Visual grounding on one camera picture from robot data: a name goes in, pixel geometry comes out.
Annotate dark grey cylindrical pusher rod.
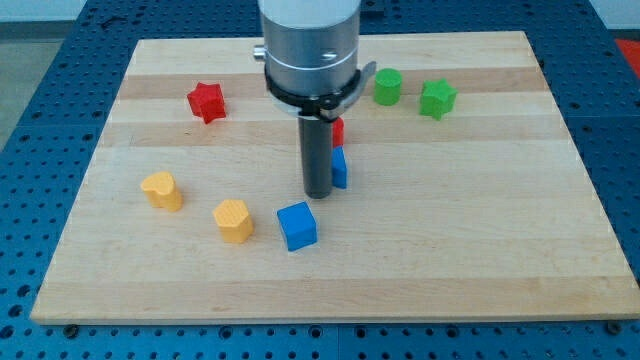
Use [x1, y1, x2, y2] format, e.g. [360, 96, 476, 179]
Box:
[298, 118, 333, 199]

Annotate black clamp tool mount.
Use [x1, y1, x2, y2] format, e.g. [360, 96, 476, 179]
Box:
[264, 61, 377, 122]

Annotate red star block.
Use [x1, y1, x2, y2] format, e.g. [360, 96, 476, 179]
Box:
[187, 82, 227, 124]

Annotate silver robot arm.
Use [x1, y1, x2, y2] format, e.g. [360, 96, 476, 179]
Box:
[254, 0, 377, 199]

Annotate green star block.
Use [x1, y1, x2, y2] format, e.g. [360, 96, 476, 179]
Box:
[419, 78, 458, 120]

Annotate small red block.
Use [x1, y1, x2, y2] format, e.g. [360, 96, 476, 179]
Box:
[332, 117, 344, 148]

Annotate blue block behind rod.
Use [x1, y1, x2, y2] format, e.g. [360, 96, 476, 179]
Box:
[331, 146, 348, 189]

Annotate green cylinder block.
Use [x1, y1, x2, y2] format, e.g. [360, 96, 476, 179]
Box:
[373, 68, 402, 106]

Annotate blue cube block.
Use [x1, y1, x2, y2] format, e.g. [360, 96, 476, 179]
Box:
[276, 202, 318, 252]

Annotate yellow hexagon block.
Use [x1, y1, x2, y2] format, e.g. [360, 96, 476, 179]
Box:
[212, 199, 254, 244]

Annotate light wooden board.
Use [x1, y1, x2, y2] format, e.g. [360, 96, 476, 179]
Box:
[31, 31, 639, 325]

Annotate yellow heart block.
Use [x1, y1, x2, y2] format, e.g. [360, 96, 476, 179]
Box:
[140, 171, 183, 212]

